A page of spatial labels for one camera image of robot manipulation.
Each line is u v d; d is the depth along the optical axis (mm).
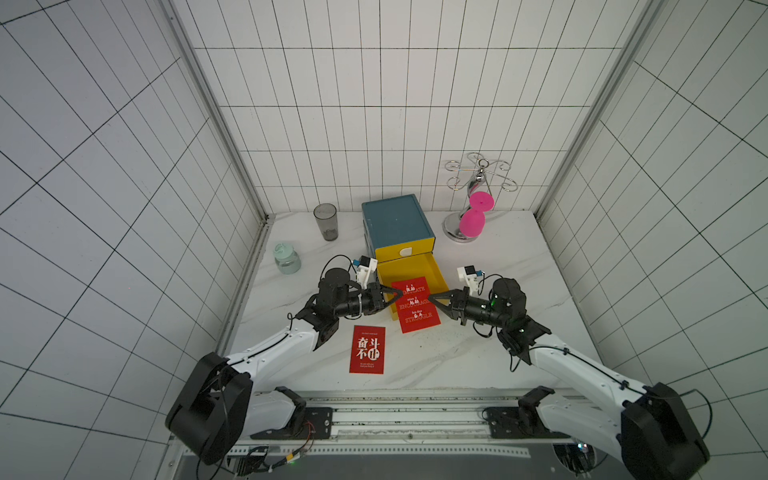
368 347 854
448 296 721
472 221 952
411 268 942
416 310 728
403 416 749
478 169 918
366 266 740
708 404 433
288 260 983
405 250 841
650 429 400
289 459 672
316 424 725
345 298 654
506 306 599
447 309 702
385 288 731
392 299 739
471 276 740
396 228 896
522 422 671
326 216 1027
